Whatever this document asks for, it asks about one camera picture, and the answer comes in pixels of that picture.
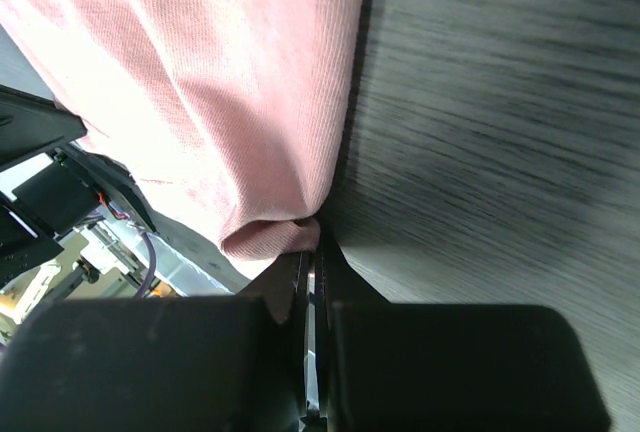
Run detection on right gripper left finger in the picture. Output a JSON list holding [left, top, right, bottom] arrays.
[[1, 253, 309, 431]]

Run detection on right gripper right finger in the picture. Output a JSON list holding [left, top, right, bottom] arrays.
[[314, 233, 611, 431]]

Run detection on pink printed t-shirt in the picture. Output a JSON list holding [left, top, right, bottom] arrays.
[[1, 0, 362, 267]]

